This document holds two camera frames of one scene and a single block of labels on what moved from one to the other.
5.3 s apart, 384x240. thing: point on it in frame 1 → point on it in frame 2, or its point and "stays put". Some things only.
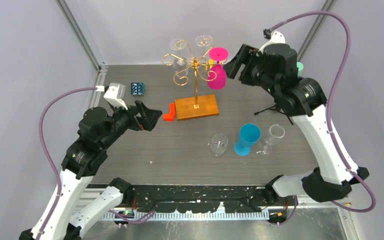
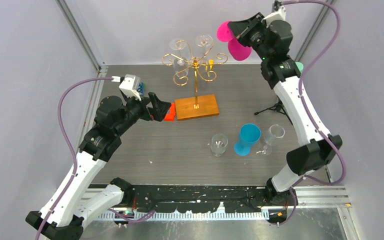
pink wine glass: x=217 y=75 → x=225 y=34
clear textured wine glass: x=219 y=142 stays put
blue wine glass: x=250 y=134 stays put
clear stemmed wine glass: x=275 y=132 stays put
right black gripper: x=246 y=55 → x=245 y=27
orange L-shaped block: x=170 y=117 stays put
